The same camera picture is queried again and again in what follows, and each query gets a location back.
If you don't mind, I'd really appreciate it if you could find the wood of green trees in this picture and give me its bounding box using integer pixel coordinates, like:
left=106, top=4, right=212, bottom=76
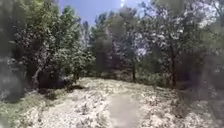
left=0, top=0, right=224, bottom=102

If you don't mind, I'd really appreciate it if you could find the narrow bare dirt path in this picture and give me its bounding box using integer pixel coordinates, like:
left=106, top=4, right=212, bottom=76
left=105, top=89, right=143, bottom=128

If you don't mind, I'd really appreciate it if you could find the pale dry scrub ground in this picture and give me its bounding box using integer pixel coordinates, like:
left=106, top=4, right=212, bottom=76
left=0, top=76, right=224, bottom=128

